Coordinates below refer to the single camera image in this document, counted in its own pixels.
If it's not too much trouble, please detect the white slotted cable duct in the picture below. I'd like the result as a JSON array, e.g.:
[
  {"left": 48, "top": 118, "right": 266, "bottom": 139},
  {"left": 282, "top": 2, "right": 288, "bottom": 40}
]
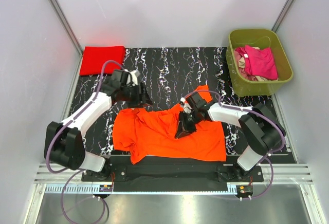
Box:
[{"left": 45, "top": 183, "right": 237, "bottom": 195}]

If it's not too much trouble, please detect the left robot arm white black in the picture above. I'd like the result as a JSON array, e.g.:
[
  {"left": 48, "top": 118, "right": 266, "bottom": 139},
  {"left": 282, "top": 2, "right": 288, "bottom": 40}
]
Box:
[{"left": 44, "top": 69, "right": 153, "bottom": 173}]

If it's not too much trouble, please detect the red folded t shirt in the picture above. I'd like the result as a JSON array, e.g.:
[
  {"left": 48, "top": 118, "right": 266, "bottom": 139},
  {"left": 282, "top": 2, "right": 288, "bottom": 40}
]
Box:
[{"left": 80, "top": 46, "right": 125, "bottom": 76}]

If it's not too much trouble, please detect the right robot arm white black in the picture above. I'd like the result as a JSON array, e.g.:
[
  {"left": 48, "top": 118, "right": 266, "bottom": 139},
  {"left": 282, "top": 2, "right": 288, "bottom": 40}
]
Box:
[{"left": 175, "top": 91, "right": 286, "bottom": 182}]

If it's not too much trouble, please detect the corner aluminium post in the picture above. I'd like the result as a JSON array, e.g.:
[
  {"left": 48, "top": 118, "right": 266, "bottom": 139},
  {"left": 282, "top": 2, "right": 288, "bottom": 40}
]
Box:
[
  {"left": 48, "top": 0, "right": 83, "bottom": 57},
  {"left": 271, "top": 0, "right": 295, "bottom": 32}
]

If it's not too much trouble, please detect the pink t shirt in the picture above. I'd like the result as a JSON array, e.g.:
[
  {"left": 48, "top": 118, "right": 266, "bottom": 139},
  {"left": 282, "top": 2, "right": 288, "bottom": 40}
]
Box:
[{"left": 235, "top": 45, "right": 279, "bottom": 81}]

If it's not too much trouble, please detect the olive green plastic bin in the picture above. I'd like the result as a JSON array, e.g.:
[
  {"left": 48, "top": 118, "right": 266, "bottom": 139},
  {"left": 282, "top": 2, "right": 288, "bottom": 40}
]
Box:
[{"left": 226, "top": 28, "right": 294, "bottom": 97}]

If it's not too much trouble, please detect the right corner aluminium post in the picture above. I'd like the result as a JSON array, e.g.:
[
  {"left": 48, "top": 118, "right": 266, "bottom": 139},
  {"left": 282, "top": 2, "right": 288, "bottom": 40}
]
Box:
[{"left": 271, "top": 0, "right": 295, "bottom": 32}]

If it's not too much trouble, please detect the left corner aluminium post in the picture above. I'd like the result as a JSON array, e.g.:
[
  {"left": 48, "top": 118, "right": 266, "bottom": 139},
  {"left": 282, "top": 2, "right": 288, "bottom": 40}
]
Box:
[{"left": 48, "top": 0, "right": 83, "bottom": 57}]

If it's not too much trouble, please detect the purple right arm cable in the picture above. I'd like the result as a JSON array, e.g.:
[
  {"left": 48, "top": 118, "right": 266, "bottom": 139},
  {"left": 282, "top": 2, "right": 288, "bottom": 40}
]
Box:
[{"left": 182, "top": 90, "right": 286, "bottom": 200}]

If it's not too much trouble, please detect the orange t shirt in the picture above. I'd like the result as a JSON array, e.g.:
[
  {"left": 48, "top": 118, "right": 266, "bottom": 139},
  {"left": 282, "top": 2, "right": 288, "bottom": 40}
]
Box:
[{"left": 112, "top": 84, "right": 227, "bottom": 165}]

